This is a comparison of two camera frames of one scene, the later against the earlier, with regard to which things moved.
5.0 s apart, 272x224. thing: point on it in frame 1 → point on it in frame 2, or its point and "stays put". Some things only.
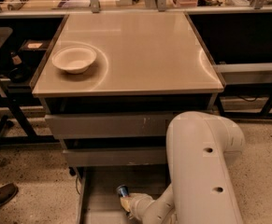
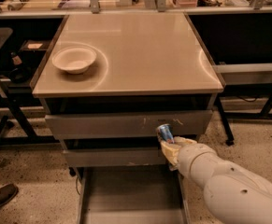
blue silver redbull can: (122, 190) → (165, 133)
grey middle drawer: (116, 156) stays put
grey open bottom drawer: (97, 198) stays put
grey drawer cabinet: (111, 83) stays put
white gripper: (140, 203) → (188, 159)
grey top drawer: (128, 125) stays put
